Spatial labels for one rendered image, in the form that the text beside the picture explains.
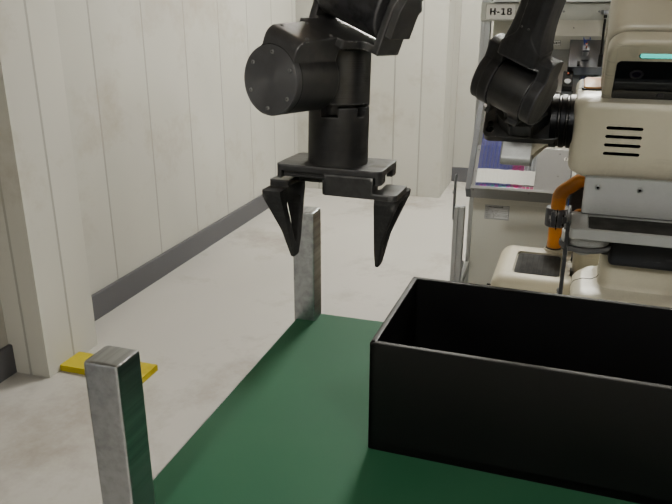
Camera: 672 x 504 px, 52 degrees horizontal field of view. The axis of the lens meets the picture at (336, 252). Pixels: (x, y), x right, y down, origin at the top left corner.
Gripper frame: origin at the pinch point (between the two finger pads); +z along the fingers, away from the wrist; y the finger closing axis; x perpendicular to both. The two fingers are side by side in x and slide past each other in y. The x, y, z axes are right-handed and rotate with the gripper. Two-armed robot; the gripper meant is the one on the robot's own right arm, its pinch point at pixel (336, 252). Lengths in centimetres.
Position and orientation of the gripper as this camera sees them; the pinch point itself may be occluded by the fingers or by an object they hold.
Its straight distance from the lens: 68.5
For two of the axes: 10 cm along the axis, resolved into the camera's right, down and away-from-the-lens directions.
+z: -0.2, 9.5, 3.2
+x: 3.2, -2.9, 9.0
